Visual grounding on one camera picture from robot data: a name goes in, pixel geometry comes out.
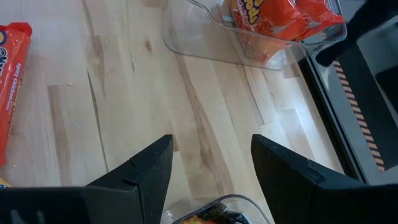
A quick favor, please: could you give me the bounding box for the black Fire Noodle packet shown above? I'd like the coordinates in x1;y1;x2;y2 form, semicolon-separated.
183;203;249;224

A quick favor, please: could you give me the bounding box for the red Saucy Noods packet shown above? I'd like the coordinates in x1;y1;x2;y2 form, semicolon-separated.
295;0;346;41
0;22;33;166
231;0;308;62

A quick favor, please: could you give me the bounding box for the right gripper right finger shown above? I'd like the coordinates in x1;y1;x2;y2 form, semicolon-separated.
251;134;346;224

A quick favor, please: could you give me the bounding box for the black hazard-striped floor mat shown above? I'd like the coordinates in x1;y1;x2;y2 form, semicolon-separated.
331;43;398;174

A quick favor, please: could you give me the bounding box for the clear plastic bin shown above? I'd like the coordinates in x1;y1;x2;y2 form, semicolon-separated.
161;194;271;224
161;0;348;71

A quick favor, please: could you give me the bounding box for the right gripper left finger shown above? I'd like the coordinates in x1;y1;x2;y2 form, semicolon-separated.
81;134;174;224

